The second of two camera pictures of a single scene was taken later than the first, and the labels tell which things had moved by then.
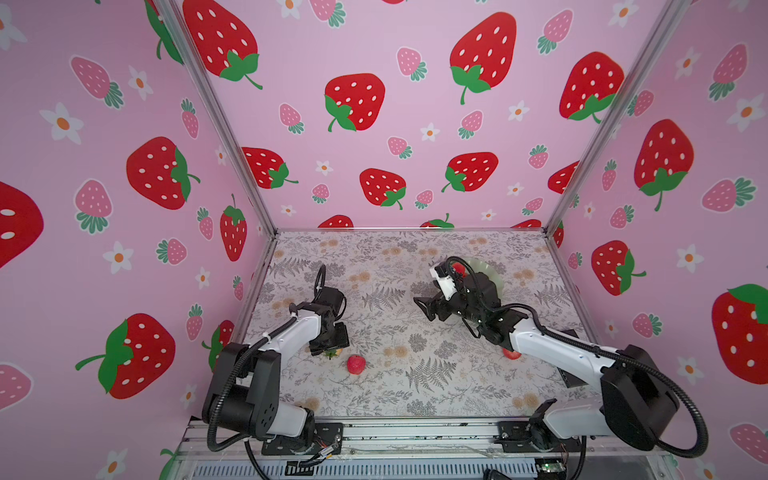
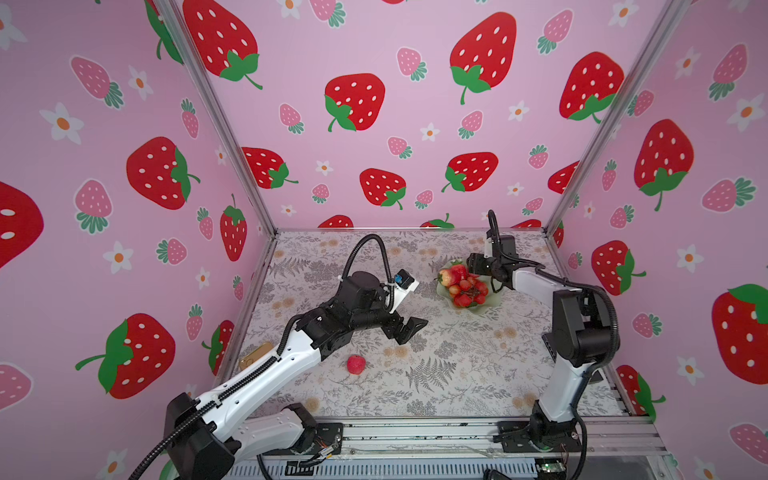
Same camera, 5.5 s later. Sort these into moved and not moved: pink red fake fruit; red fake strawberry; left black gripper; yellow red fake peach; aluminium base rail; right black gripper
Moved: right black gripper; left black gripper; yellow red fake peach
Not moved: pink red fake fruit; aluminium base rail; red fake strawberry
